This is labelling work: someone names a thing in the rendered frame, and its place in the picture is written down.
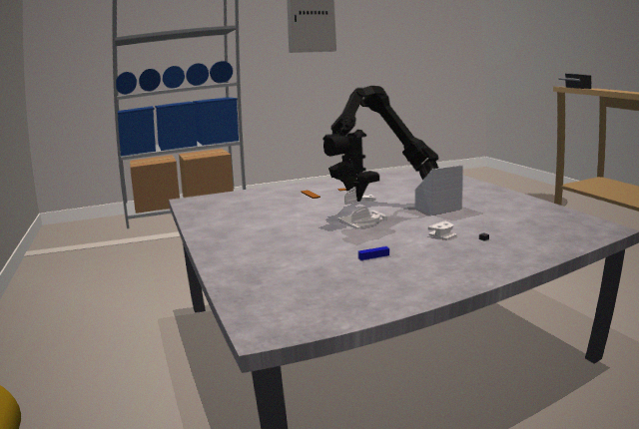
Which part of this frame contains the brown flat rectangular plate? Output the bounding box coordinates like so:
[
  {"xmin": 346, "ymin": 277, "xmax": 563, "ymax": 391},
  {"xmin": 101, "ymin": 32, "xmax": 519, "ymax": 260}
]
[{"xmin": 301, "ymin": 191, "xmax": 320, "ymax": 199}]

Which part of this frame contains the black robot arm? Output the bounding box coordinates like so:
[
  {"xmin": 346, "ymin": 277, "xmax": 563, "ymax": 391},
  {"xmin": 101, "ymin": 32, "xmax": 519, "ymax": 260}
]
[{"xmin": 323, "ymin": 86, "xmax": 439, "ymax": 180}]

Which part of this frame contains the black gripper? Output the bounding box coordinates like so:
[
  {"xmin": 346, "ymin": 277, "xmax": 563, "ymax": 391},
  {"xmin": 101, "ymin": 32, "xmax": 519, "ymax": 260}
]
[{"xmin": 339, "ymin": 152, "xmax": 379, "ymax": 202}]

